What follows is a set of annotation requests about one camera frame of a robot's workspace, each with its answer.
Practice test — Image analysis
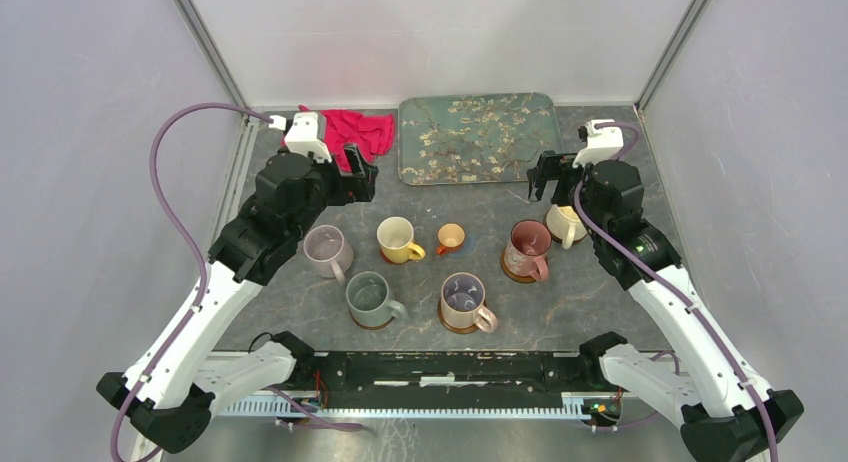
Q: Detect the lilac ceramic mug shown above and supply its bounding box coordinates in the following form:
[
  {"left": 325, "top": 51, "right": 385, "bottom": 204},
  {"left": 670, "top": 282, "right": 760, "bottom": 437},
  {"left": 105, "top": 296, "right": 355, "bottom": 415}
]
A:
[{"left": 303, "top": 225, "right": 353, "bottom": 285}]

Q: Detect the yellow ceramic mug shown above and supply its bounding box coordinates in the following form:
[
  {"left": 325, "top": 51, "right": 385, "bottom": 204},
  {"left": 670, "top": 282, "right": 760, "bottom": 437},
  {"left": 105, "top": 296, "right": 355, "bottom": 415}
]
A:
[{"left": 376, "top": 216, "right": 426, "bottom": 264}]

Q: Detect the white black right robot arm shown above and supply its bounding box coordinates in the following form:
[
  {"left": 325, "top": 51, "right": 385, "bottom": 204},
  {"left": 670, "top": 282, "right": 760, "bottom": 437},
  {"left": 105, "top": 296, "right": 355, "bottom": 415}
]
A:
[{"left": 527, "top": 151, "right": 804, "bottom": 461}]

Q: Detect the pink floral patterned mug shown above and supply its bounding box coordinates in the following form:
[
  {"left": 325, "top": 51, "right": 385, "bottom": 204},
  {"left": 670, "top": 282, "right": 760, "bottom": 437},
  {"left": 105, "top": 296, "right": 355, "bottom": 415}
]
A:
[{"left": 501, "top": 220, "right": 552, "bottom": 282}]

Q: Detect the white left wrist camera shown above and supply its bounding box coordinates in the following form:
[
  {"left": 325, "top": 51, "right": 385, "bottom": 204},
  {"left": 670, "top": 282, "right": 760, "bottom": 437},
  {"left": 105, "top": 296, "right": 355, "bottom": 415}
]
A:
[{"left": 283, "top": 111, "right": 332, "bottom": 163}]

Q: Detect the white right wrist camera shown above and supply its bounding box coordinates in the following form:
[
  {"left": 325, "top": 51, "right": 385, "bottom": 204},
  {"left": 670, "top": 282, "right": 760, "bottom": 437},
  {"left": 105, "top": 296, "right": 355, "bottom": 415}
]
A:
[{"left": 572, "top": 119, "right": 624, "bottom": 167}]

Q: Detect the small orange cup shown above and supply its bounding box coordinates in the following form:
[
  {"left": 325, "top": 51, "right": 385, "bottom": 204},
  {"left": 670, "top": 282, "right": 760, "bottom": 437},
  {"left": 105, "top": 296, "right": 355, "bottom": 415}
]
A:
[{"left": 436, "top": 223, "right": 466, "bottom": 256}]

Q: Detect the beige pink tall mug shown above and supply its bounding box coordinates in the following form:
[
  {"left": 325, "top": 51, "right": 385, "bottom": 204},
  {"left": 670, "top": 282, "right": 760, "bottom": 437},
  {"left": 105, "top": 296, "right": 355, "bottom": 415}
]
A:
[{"left": 439, "top": 272, "right": 499, "bottom": 333}]

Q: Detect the green floral serving tray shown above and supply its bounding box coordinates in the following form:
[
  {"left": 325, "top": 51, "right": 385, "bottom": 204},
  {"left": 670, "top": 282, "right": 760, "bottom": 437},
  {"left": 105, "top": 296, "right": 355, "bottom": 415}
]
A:
[{"left": 396, "top": 92, "right": 565, "bottom": 186}]

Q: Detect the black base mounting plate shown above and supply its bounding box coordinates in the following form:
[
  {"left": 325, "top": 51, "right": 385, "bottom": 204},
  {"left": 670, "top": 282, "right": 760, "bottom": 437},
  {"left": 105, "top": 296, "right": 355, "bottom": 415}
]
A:
[{"left": 275, "top": 351, "right": 618, "bottom": 409}]

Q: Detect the glossy wooden ridged coaster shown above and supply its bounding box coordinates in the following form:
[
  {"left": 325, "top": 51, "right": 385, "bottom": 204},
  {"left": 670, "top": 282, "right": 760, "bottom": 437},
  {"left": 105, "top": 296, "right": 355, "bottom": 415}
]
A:
[{"left": 352, "top": 317, "right": 395, "bottom": 331}]

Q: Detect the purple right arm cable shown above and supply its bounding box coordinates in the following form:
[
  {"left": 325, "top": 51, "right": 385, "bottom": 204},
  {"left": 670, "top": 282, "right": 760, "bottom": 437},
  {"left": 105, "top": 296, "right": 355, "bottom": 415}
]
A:
[{"left": 572, "top": 119, "right": 783, "bottom": 462}]

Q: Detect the grey-green ceramic mug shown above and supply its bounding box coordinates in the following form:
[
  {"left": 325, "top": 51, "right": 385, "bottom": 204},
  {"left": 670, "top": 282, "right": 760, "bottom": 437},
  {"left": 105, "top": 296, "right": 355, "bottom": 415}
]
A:
[{"left": 345, "top": 271, "right": 409, "bottom": 326}]

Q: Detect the blue round coaster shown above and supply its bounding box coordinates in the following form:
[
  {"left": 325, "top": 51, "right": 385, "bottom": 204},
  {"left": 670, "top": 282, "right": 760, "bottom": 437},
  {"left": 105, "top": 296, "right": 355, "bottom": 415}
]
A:
[{"left": 447, "top": 234, "right": 476, "bottom": 258}]

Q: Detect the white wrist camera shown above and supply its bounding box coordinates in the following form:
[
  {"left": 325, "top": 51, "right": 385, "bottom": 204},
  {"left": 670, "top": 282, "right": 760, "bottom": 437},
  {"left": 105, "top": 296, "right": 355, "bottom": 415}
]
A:
[
  {"left": 572, "top": 119, "right": 624, "bottom": 167},
  {"left": 283, "top": 111, "right": 332, "bottom": 163}
]

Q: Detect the cream yellow mug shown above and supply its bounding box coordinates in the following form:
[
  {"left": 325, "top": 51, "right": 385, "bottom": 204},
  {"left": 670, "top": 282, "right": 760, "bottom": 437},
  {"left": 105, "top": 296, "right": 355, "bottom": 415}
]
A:
[{"left": 545, "top": 205, "right": 588, "bottom": 249}]

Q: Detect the crumpled red cloth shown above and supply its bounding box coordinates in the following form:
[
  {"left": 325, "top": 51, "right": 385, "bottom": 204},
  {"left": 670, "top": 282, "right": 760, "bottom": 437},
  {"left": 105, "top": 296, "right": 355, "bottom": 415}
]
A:
[{"left": 299, "top": 105, "right": 395, "bottom": 173}]

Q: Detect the white toothed cable rail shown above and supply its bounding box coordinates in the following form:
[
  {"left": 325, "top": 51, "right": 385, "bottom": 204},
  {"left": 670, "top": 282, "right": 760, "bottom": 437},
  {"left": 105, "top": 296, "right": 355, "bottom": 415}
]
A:
[{"left": 221, "top": 393, "right": 590, "bottom": 421}]

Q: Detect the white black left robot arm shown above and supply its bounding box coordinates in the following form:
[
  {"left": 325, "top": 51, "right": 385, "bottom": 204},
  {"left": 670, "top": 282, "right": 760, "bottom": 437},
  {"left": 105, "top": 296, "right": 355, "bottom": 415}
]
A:
[{"left": 96, "top": 144, "right": 379, "bottom": 454}]

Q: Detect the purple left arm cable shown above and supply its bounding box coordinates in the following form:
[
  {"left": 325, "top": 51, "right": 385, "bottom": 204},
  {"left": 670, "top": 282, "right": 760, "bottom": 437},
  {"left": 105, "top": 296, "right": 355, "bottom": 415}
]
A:
[{"left": 109, "top": 102, "right": 366, "bottom": 462}]

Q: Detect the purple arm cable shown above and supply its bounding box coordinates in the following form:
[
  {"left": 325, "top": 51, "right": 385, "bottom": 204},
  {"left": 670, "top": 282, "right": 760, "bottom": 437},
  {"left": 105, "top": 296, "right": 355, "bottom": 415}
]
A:
[
  {"left": 572, "top": 119, "right": 783, "bottom": 462},
  {"left": 109, "top": 102, "right": 366, "bottom": 462}
]

